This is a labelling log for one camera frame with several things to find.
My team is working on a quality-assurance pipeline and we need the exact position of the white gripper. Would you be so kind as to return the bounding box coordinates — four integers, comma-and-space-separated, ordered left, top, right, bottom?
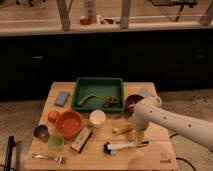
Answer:
127, 115, 149, 143

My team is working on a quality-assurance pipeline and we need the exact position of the yellow banana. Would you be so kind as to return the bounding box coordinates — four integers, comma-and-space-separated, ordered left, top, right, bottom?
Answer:
112, 124, 133, 135

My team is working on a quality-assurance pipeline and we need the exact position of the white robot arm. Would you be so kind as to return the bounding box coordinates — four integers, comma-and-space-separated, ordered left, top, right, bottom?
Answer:
131, 95, 213, 152

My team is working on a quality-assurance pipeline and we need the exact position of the dark brown bowl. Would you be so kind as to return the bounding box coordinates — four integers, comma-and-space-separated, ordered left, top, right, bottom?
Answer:
125, 94, 143, 115

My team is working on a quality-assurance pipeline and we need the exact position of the red bowl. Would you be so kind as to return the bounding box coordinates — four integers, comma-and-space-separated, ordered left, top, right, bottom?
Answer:
55, 110, 84, 140

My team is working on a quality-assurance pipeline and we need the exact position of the dark grape bunch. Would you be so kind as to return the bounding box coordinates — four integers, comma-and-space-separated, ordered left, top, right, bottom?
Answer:
103, 96, 119, 108

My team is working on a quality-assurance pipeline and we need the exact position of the white cup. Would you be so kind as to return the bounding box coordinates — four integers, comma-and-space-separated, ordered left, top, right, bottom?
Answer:
89, 110, 106, 128

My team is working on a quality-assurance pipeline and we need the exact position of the grey cloth piece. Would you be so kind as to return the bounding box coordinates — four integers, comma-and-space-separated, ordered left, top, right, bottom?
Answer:
139, 88, 150, 98

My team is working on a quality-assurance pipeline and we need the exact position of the wooden eraser block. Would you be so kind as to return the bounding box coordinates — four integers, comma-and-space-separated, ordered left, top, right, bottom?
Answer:
71, 127, 92, 153

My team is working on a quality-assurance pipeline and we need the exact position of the green plastic tray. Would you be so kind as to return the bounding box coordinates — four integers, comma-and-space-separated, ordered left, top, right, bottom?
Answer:
71, 77, 124, 113

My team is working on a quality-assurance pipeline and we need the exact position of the green chili pepper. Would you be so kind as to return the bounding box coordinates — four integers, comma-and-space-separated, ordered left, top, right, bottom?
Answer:
78, 94, 97, 106

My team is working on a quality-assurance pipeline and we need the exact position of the metal fork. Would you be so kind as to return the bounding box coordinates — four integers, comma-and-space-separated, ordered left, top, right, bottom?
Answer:
32, 154, 65, 164

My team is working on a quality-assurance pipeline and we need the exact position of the green cup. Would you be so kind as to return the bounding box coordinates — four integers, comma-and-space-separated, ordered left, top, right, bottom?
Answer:
48, 134, 64, 151

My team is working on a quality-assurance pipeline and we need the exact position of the blue sponge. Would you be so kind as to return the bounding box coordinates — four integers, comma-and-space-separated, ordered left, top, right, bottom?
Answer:
55, 91, 70, 107

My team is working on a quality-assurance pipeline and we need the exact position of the orange fruit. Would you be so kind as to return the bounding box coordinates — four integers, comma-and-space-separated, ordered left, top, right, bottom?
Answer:
48, 111, 60, 123

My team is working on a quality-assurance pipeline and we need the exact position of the metal cup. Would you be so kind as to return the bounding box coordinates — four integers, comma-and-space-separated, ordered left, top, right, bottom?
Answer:
33, 125, 49, 143

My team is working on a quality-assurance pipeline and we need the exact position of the red object on shelf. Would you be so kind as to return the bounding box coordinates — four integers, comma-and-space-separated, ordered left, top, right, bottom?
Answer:
80, 16, 92, 25

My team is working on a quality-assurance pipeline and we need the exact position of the black pole stand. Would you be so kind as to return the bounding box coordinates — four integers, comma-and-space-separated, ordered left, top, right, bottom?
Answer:
4, 136, 15, 171

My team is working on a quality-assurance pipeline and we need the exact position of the white handled brush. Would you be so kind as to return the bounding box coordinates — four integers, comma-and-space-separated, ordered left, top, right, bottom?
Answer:
103, 141, 149, 155

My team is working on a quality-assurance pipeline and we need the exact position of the black cable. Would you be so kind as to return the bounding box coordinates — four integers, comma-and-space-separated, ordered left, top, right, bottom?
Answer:
169, 132, 201, 171

